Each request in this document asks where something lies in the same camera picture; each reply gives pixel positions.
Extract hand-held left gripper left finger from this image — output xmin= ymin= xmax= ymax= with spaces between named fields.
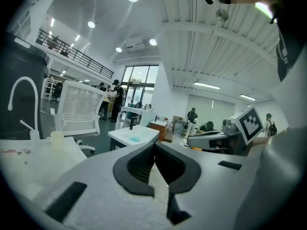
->
xmin=28 ymin=141 xmax=169 ymax=230

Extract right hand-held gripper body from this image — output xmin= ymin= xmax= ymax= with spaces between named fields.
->
xmin=221 ymin=104 xmax=265 ymax=147

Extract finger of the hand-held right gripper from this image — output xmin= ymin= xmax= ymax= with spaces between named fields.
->
xmin=187 ymin=130 xmax=240 ymax=154

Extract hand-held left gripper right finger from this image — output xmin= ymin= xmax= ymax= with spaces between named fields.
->
xmin=154 ymin=141 xmax=262 ymax=230

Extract white washbasin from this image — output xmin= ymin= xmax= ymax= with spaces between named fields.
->
xmin=0 ymin=137 xmax=88 ymax=201

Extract person's right forearm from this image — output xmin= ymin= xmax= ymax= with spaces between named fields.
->
xmin=248 ymin=136 xmax=273 ymax=153

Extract brown cardboard box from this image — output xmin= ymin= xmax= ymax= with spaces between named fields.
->
xmin=172 ymin=115 xmax=186 ymax=136

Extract ceiling tube light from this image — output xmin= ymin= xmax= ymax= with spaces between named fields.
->
xmin=193 ymin=81 xmax=221 ymax=90
xmin=239 ymin=94 xmax=257 ymax=102

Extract grey roller blind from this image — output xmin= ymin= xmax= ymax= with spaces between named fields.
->
xmin=186 ymin=94 xmax=235 ymax=130

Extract person's pale shorts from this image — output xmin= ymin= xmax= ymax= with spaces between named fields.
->
xmin=239 ymin=46 xmax=307 ymax=230

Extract wooden stand with white basin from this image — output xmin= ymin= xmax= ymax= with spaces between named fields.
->
xmin=150 ymin=115 xmax=169 ymax=143

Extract beige cup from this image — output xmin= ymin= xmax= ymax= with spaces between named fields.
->
xmin=49 ymin=130 xmax=65 ymax=152

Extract white vanity unit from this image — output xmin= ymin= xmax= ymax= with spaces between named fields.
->
xmin=120 ymin=102 xmax=154 ymax=127

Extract white curved faucet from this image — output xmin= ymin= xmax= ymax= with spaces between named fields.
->
xmin=7 ymin=77 xmax=41 ymax=141

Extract white office chair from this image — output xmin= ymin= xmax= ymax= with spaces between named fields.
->
xmin=51 ymin=80 xmax=108 ymax=153

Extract pink toothbrush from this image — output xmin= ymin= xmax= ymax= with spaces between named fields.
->
xmin=0 ymin=148 xmax=32 ymax=156

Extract glass entrance doors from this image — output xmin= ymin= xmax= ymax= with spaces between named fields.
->
xmin=121 ymin=65 xmax=159 ymax=110

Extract person's black shirt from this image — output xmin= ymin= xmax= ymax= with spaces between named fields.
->
xmin=273 ymin=0 xmax=307 ymax=82

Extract black mezzanine railing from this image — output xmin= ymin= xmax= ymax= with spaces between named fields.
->
xmin=35 ymin=29 xmax=115 ymax=80

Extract round metal ceiling fixture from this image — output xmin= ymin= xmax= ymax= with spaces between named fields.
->
xmin=215 ymin=8 xmax=229 ymax=22

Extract white air conditioner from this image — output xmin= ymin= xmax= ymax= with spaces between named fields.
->
xmin=124 ymin=37 xmax=146 ymax=53

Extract black cabinet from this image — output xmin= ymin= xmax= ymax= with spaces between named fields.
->
xmin=0 ymin=31 xmax=50 ymax=140

